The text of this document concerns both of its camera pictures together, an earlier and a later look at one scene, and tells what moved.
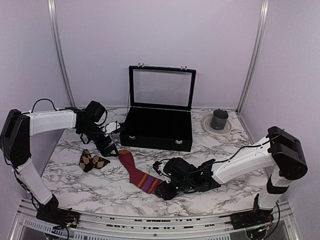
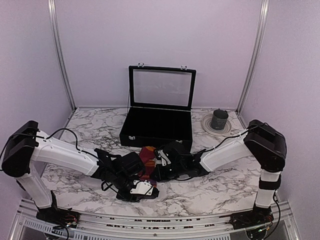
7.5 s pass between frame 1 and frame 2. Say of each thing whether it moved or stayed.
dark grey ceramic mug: stayed
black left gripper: moved
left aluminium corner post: stayed
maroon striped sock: moved
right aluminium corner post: stayed
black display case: stayed
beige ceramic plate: stayed
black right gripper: moved
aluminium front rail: stayed
